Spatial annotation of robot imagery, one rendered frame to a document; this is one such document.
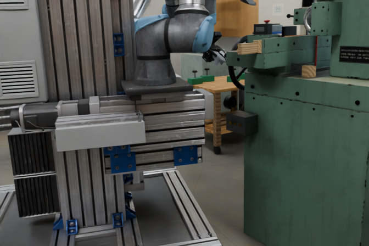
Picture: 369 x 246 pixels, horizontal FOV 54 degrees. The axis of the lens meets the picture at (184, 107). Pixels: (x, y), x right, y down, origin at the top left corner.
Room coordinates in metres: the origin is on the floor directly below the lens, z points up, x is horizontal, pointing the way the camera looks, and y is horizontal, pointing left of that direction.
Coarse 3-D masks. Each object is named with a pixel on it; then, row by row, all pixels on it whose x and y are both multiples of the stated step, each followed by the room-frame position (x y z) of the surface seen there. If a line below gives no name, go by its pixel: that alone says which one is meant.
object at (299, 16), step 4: (296, 8) 1.63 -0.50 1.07; (300, 8) 1.61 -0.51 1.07; (304, 8) 1.60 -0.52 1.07; (296, 12) 1.63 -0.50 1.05; (300, 12) 1.61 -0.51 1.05; (304, 12) 1.60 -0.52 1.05; (296, 16) 1.63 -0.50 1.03; (300, 16) 1.61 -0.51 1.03; (296, 20) 1.62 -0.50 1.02; (300, 20) 1.61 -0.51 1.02; (296, 24) 1.63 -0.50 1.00; (300, 24) 1.61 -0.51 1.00
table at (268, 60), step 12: (312, 48) 1.58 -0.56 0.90; (324, 48) 1.63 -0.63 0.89; (228, 60) 1.54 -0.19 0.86; (240, 60) 1.49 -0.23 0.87; (252, 60) 1.44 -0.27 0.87; (264, 60) 1.39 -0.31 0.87; (276, 60) 1.43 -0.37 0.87; (288, 60) 1.48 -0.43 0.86; (300, 60) 1.53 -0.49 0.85; (312, 60) 1.58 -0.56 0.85
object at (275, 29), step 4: (256, 24) 1.72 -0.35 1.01; (260, 24) 1.70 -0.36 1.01; (264, 24) 1.69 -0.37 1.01; (268, 24) 1.68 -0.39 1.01; (256, 28) 1.72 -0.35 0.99; (260, 28) 1.70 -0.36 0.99; (264, 28) 1.69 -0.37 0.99; (268, 28) 1.68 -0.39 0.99; (272, 28) 1.72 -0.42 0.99; (276, 28) 1.73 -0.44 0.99; (280, 28) 1.75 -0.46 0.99; (256, 32) 1.72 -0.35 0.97; (260, 32) 1.70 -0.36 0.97; (264, 32) 1.69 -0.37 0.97; (268, 32) 1.68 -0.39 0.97; (272, 32) 1.71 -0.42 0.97; (276, 32) 1.73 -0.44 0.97; (280, 32) 1.75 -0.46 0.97
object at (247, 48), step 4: (240, 44) 1.37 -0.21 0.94; (244, 44) 1.37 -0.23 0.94; (248, 44) 1.39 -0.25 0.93; (252, 44) 1.40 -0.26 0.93; (256, 44) 1.41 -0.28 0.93; (240, 48) 1.37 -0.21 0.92; (244, 48) 1.37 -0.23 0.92; (248, 48) 1.39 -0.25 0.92; (252, 48) 1.40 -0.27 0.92; (256, 48) 1.41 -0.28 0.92; (240, 52) 1.37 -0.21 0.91; (244, 52) 1.37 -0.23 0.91; (248, 52) 1.39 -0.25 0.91; (252, 52) 1.40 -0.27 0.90; (256, 52) 1.41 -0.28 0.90
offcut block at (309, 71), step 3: (303, 66) 1.43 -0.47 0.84; (306, 66) 1.41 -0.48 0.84; (309, 66) 1.41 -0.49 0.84; (312, 66) 1.41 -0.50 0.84; (315, 66) 1.41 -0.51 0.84; (303, 69) 1.43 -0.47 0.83; (306, 69) 1.41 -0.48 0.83; (309, 69) 1.41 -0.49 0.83; (312, 69) 1.41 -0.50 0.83; (315, 69) 1.41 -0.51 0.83; (303, 72) 1.43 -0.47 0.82; (306, 72) 1.41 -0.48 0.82; (309, 72) 1.41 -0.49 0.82; (312, 72) 1.41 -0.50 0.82; (315, 72) 1.41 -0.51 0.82; (303, 75) 1.43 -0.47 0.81; (306, 75) 1.41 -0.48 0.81; (309, 75) 1.41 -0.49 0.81; (312, 75) 1.41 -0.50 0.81; (315, 75) 1.41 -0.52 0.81
